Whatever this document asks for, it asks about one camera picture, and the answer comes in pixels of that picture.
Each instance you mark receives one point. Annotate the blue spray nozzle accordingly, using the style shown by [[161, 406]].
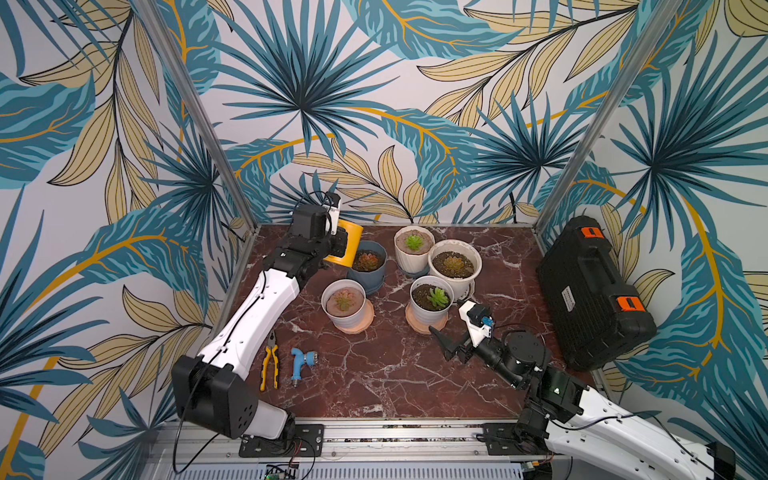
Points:
[[301, 359]]

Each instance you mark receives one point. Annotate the large white pot yellow succulent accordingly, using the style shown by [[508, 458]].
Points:
[[456, 262]]

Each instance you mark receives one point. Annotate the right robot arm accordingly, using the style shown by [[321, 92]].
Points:
[[563, 415]]

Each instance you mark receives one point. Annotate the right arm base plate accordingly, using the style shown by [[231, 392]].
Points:
[[507, 439]]

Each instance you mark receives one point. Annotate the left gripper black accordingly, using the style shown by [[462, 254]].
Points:
[[339, 250]]

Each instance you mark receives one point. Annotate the aluminium frame post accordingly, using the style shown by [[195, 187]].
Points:
[[158, 32], [623, 81]]

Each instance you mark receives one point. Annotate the white ribbed pot green succulent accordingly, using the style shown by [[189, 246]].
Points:
[[412, 246]]

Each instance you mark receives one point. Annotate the white pot pink succulent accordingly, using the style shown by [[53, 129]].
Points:
[[347, 306]]

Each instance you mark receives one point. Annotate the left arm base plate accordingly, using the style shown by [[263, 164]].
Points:
[[282, 441]]

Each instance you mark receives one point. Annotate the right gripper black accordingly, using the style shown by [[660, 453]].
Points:
[[466, 347]]

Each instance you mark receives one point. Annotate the left aluminium frame post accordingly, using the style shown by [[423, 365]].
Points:
[[158, 32]]

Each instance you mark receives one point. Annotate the blue pot red succulent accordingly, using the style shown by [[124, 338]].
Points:
[[369, 266]]

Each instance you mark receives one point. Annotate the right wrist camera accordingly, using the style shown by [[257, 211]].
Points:
[[479, 321]]

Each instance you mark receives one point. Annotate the small white pot green succulent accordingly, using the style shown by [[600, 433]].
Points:
[[429, 303]]

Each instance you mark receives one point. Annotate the yellow plastic watering can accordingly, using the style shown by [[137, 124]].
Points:
[[354, 237]]

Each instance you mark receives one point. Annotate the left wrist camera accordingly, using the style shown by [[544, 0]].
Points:
[[316, 221]]

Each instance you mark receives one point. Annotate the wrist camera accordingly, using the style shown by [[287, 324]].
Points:
[[316, 221], [479, 321]]

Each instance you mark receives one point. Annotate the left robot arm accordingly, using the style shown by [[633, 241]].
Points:
[[211, 388]]

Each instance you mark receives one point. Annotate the right aluminium frame post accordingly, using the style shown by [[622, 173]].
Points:
[[623, 81]]

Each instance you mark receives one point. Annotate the yellow handled pliers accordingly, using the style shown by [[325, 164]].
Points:
[[270, 364]]

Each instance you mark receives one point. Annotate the black tool case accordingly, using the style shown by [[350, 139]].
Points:
[[596, 315]]

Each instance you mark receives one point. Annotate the aluminium front rail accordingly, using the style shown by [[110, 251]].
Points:
[[346, 448]]

